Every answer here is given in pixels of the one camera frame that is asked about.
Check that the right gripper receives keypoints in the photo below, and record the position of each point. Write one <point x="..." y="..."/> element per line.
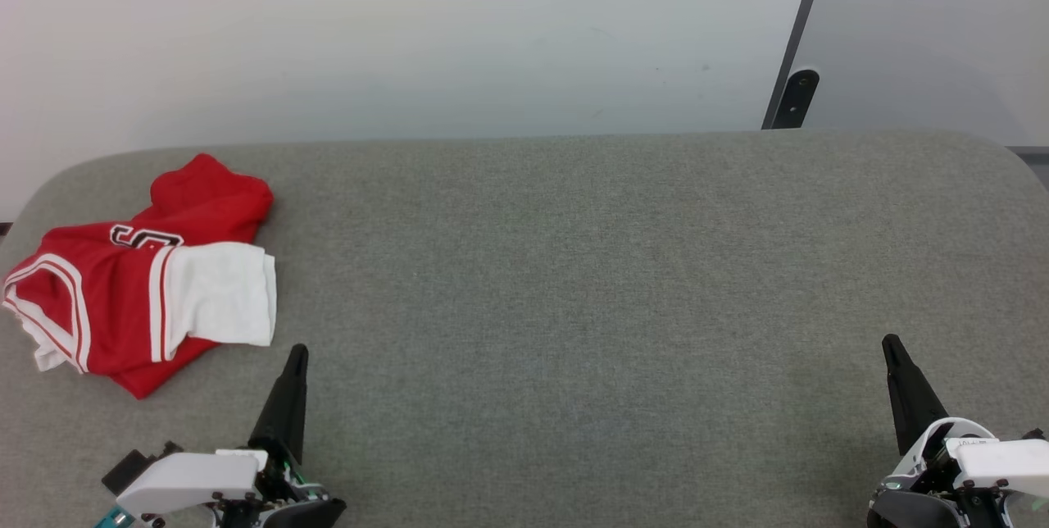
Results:
<point x="914" y="503"/>

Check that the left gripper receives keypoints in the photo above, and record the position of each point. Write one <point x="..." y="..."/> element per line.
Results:
<point x="287" y="507"/>

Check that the red and white jersey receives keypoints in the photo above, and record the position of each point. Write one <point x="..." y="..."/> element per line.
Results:
<point x="98" y="307"/>

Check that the grey fabric sofa cushion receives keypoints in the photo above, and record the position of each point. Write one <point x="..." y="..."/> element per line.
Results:
<point x="574" y="307"/>

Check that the black door stopper plate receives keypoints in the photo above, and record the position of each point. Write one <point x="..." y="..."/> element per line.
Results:
<point x="796" y="97"/>

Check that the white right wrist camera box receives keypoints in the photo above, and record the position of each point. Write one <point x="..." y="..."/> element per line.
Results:
<point x="1004" y="462"/>

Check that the dark grey door frame strip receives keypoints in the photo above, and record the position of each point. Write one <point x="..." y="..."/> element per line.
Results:
<point x="807" y="3"/>

